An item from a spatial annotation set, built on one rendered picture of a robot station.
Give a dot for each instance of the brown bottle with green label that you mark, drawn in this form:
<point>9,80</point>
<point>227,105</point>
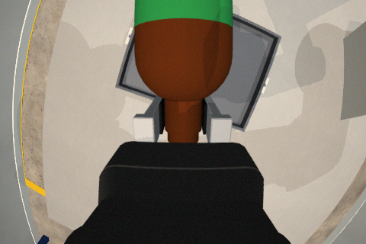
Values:
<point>183,53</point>

